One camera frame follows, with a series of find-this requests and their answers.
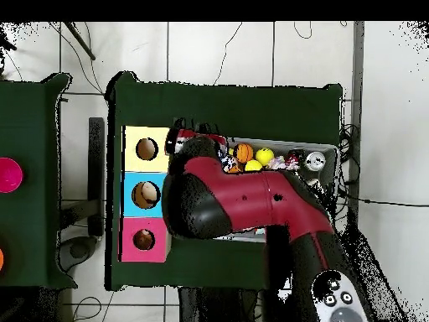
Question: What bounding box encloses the wooden box with three holes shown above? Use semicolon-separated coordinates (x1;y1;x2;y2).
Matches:
118;125;173;263

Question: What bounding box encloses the clear mesh bin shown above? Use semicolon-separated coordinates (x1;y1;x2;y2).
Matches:
214;135;339;244

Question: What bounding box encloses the dark green tablecloth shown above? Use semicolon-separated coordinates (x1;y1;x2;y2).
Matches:
105;70;344;292
0;72;79;290

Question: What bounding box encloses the orange toy basketball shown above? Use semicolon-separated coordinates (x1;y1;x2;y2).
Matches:
233;143;255;164

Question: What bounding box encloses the yellow tennis ball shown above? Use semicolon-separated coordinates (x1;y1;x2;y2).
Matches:
244;159;264;173

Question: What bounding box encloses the yellow smiley ball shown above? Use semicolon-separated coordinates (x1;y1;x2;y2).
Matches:
255;147;275;167

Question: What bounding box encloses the black stand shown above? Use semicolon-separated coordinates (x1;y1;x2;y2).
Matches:
87;117;106;237

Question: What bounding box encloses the silver drink can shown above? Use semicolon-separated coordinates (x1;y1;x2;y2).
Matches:
305;151;327;172

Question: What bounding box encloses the black rod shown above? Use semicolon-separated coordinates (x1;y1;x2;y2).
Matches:
63;21;96;61

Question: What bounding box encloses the pink ball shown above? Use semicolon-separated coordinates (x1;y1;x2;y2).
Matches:
0;157;24;195

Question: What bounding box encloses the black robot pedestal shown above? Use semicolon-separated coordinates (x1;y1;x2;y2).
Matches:
178;287;266;322

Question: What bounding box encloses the grey metal rail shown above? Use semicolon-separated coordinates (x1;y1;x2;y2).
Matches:
346;21;365;224

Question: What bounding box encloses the black cable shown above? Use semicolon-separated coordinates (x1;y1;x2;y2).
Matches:
338;190;429;208

